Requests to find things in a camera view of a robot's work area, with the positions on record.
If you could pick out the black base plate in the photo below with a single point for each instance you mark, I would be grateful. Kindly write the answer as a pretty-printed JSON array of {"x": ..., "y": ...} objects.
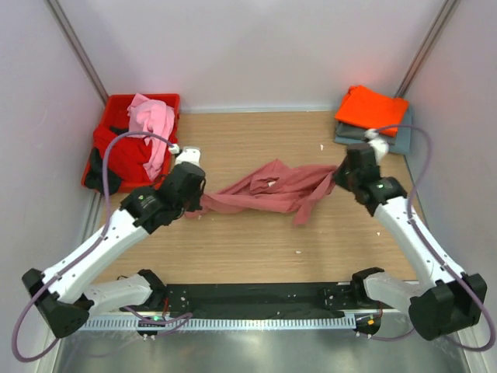
[{"x": 318, "y": 300}]

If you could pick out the folded orange t-shirt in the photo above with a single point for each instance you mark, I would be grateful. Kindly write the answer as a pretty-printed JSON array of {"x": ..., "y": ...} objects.
[{"x": 367, "y": 109}]

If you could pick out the red t-shirt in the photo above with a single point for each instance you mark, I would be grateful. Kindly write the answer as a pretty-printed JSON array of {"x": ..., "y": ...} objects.
[{"x": 138, "y": 158}]

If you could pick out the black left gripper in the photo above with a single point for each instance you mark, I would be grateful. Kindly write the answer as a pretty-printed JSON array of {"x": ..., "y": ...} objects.
[{"x": 196, "y": 204}]

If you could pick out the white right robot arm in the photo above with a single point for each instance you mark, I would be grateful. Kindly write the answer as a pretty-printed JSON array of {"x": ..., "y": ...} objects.
[{"x": 445, "y": 299}]

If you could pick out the folded grey t-shirt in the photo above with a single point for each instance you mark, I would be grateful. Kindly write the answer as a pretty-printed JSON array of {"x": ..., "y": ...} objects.
[{"x": 348, "y": 134}]

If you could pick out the black t-shirt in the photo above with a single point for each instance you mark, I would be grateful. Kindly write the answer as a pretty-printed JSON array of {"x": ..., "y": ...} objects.
[{"x": 94, "y": 177}]

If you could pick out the dusty rose t-shirt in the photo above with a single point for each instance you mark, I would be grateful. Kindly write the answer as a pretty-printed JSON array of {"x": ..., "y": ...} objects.
[{"x": 297, "y": 190}]

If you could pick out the light pink t-shirt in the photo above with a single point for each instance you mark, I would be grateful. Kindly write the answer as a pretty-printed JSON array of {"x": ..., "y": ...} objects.
[{"x": 156, "y": 117}]

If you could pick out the slotted white cable duct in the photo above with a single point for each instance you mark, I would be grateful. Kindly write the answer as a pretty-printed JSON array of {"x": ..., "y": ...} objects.
[{"x": 131, "y": 323}]

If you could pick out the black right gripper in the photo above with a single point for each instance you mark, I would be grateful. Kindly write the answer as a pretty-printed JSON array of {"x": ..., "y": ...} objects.
[{"x": 337, "y": 178}]

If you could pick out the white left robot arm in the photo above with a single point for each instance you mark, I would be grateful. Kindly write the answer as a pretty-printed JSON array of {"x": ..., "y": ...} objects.
[{"x": 65, "y": 295}]

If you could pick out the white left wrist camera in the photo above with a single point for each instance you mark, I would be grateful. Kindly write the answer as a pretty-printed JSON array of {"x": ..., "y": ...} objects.
[{"x": 185, "y": 154}]

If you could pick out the folded blue-grey t-shirt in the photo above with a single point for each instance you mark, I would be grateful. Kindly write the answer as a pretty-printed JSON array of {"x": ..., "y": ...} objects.
[{"x": 400, "y": 143}]

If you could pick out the aluminium frame rail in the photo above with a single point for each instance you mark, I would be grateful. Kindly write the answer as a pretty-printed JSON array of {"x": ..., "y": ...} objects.
[{"x": 75, "y": 44}]

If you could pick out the red plastic bin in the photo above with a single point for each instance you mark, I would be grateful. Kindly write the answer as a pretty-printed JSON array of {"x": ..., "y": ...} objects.
[{"x": 115, "y": 121}]

